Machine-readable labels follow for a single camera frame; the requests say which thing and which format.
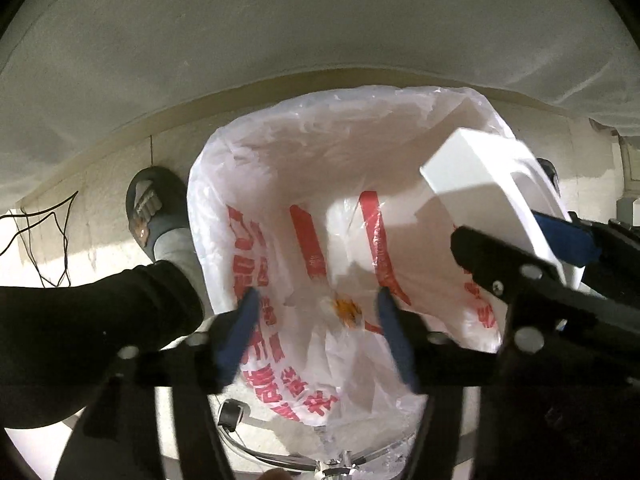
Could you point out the person's black trouser leg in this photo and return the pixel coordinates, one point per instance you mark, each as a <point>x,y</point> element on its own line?
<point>90,330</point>

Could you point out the person's left hand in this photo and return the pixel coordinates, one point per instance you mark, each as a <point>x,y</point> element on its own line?
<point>273,475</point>

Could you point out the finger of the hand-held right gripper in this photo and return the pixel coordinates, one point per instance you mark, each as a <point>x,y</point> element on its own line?
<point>505,267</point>
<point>567,240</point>

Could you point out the dark blue slipper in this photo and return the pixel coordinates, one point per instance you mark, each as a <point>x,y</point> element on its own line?
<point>548,172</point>
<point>147,200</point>

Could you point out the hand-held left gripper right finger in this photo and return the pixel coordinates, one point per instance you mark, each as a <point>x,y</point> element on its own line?
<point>396,342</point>

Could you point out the white red-printed plastic bag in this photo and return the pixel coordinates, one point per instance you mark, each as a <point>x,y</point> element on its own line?
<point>310,175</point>

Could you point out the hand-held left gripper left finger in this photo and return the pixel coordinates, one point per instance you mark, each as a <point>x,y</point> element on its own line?
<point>235,335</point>

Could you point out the grey sock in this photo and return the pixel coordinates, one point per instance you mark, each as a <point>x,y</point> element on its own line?
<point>175,250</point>

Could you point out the white foam box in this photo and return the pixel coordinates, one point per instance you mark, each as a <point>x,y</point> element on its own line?
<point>480,195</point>

